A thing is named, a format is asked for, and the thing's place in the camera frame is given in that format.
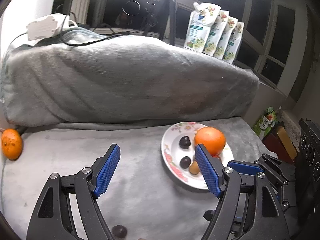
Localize large smooth orange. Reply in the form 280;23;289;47
194;127;226;157

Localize brown wooden box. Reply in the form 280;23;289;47
262;122;297;164

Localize black camera tripod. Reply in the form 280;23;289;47
143;0;177;46

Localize green juice carton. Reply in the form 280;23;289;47
253;107;278;140

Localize rough-skinned mandarin orange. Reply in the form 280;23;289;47
1;129;23;160

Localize dark purple grape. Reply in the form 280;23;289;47
179;136;191;150
180;156;191;169
112;225;127;239

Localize floral refill pouch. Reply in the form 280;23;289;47
223;22;245;64
183;2;221;53
214;16;238;60
203;10;229;56

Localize brown longan in plate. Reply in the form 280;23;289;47
188;161;200;176

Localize floral white ceramic plate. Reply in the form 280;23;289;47
160;121;234;190

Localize white power adapter box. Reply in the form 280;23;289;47
27;14;69;41

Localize black cable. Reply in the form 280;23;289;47
58;0;161;47

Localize grey fleece back cushion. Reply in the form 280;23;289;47
1;28;260;127

